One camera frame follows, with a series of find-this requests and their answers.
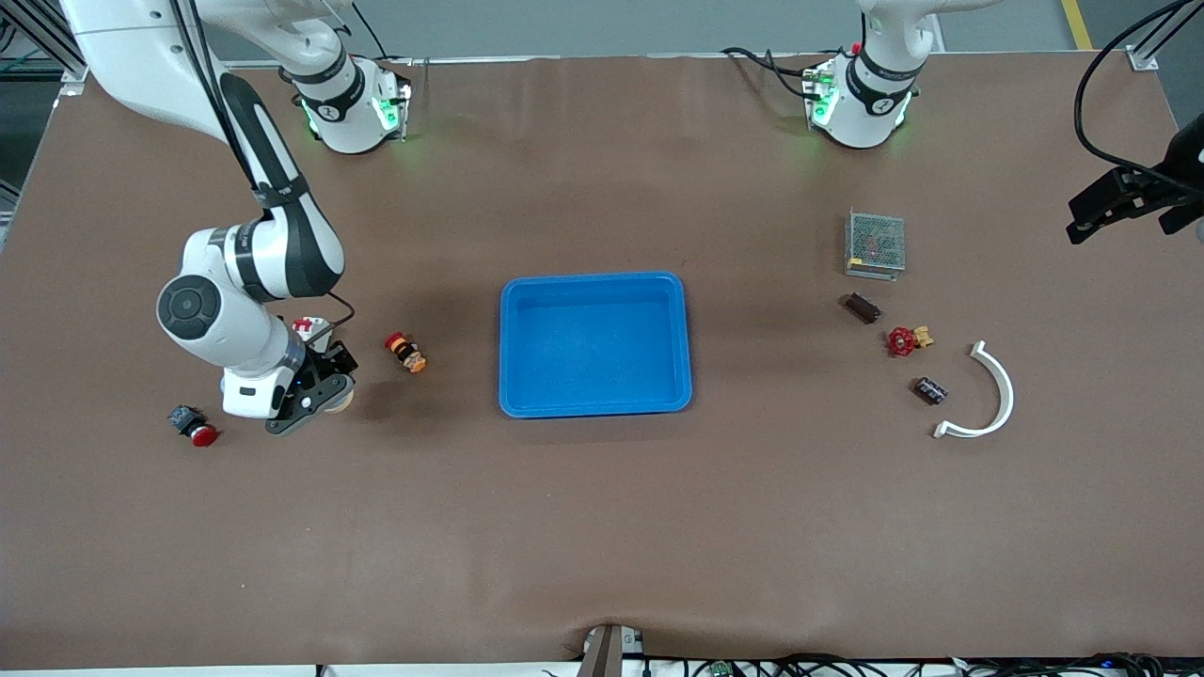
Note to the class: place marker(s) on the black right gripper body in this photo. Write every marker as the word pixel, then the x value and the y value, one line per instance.
pixel 326 359

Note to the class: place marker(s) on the red emergency stop button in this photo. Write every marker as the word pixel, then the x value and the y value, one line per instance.
pixel 193 425

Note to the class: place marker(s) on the metal mesh power supply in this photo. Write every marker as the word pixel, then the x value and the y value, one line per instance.
pixel 875 244

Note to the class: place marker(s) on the red orange push button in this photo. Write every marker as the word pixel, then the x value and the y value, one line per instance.
pixel 405 353

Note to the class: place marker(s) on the aluminium frame profile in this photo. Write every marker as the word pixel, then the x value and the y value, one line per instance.
pixel 1143 58
pixel 71 68

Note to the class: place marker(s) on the metal table clamp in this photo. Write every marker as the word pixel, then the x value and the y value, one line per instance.
pixel 611 649

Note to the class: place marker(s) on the dark brown cylindrical capacitor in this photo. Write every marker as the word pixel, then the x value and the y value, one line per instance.
pixel 931 390
pixel 862 307

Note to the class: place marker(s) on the blue plastic tray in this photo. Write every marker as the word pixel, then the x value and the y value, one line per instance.
pixel 602 348

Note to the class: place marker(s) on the white red circuit breaker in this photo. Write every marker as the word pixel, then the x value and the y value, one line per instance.
pixel 315 327

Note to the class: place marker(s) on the blue desk bell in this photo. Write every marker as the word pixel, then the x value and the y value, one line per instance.
pixel 342 404

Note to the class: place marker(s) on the white curved plastic bracket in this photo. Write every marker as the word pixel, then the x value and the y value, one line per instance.
pixel 1006 395

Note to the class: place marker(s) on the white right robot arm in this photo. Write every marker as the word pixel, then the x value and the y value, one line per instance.
pixel 207 320

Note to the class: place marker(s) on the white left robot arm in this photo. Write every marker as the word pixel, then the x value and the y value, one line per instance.
pixel 875 113

